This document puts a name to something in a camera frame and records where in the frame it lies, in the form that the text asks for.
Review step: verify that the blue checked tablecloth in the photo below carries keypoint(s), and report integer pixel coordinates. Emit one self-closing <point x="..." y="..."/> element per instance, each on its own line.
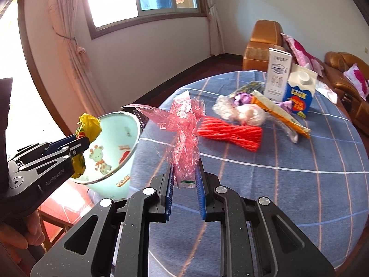
<point x="288" y="184"/>

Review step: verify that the white crumpled wrapper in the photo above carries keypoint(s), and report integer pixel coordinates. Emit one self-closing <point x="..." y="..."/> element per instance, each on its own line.
<point x="325" y="91"/>

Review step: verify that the pale narrow curtain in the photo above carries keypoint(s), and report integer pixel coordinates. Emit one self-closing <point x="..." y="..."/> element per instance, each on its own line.
<point x="216" y="28"/>

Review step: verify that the orange white long wrapper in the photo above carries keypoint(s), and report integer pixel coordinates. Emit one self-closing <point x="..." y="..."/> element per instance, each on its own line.
<point x="276" y="112"/>

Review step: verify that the pink clear plastic wrap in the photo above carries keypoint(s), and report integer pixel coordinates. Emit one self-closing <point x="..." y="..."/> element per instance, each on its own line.
<point x="187" y="138"/>

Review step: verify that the person's left hand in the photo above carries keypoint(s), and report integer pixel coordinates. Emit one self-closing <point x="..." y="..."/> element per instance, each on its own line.
<point x="17" y="236"/>

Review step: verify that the blue and white carton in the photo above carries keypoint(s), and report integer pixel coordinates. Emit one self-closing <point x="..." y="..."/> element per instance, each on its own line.
<point x="302" y="98"/>

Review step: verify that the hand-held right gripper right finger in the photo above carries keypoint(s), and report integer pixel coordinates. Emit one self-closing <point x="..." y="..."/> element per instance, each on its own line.
<point x="200" y="190"/>

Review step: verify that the mint green cartoon trash bin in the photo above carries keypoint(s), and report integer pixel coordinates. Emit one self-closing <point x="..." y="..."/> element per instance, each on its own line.
<point x="115" y="150"/>

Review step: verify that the brown leather sofa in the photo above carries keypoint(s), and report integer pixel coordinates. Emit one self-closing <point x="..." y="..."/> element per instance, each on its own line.
<point x="343" y="86"/>

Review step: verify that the pink floral pillow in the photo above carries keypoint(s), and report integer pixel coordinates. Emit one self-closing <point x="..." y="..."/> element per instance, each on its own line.
<point x="299" y="50"/>
<point x="357" y="78"/>

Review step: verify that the clear plastic bag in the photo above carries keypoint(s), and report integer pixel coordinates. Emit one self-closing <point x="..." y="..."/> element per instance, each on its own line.
<point x="248" y="114"/>

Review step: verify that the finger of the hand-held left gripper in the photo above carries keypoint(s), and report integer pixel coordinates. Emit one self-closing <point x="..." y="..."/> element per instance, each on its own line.
<point x="60" y="143"/>
<point x="52" y="173"/>

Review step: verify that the purple foil wrapper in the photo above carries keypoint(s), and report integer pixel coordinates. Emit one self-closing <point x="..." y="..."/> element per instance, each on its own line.
<point x="243" y="98"/>
<point x="285" y="104"/>

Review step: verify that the tall white carton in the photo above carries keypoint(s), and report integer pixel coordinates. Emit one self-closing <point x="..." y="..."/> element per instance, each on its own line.
<point x="276" y="78"/>

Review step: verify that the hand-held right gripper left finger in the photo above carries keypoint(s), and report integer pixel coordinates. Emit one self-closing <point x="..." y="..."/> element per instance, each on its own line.
<point x="170" y="190"/>

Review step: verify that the pink tied-back curtain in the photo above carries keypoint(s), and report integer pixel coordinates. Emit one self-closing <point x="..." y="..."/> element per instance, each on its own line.
<point x="75" y="63"/>

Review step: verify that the dark wooden door frame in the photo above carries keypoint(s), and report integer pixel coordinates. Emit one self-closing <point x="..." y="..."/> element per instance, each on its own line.
<point x="31" y="63"/>

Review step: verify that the yellow wrapper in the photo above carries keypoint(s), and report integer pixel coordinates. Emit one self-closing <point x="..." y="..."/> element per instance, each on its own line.
<point x="89" y="127"/>

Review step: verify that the wooden chair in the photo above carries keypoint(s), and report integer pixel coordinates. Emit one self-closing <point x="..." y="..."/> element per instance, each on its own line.
<point x="52" y="222"/>

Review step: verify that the brown leather armchair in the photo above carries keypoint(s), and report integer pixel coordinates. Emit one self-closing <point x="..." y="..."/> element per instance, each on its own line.
<point x="259" y="43"/>

